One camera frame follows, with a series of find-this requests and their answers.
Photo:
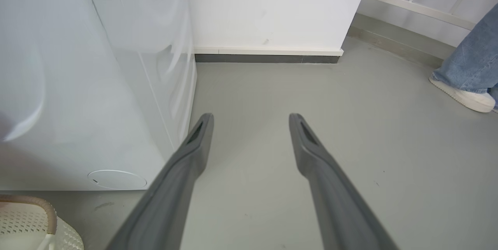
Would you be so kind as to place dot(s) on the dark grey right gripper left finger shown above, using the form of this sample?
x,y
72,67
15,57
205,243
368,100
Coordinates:
x,y
171,199

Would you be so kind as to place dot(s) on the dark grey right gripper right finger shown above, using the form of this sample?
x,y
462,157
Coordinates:
x,y
334,199

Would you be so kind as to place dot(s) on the white washing machine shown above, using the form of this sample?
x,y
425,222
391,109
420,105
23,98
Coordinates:
x,y
89,78

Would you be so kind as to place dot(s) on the white perforated laundry basket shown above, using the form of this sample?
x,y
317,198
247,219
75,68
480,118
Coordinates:
x,y
27,224

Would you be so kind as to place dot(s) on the white sneaker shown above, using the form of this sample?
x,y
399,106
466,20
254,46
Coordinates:
x,y
463,96

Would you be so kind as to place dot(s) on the blue jeans leg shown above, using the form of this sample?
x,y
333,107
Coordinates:
x,y
472,57

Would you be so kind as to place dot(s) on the white metal railing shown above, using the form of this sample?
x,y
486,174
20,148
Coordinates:
x,y
422,0

